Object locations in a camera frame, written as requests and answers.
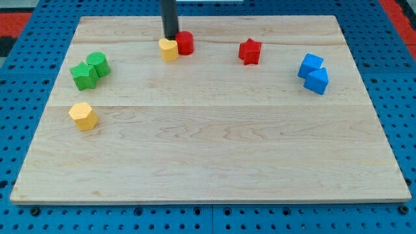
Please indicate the light wooden board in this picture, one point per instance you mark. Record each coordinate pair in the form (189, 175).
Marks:
(207, 129)

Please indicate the red star block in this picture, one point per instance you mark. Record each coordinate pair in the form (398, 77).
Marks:
(250, 51)

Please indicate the red cylinder block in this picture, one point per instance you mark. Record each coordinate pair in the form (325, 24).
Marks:
(185, 42)

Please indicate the blue triangular prism block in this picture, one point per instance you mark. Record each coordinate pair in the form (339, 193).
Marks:
(317, 81)

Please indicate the green star block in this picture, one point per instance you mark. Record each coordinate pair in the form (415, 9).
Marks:
(84, 76)

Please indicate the yellow heart block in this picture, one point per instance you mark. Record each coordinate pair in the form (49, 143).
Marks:
(169, 49)

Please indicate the yellow hexagon block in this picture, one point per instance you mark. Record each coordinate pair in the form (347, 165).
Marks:
(84, 116)

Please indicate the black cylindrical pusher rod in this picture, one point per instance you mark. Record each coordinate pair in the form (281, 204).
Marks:
(169, 18)

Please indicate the blue cube block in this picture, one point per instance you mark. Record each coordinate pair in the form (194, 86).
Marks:
(309, 64)

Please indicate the green cylinder block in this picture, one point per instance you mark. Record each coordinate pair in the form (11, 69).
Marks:
(99, 61)

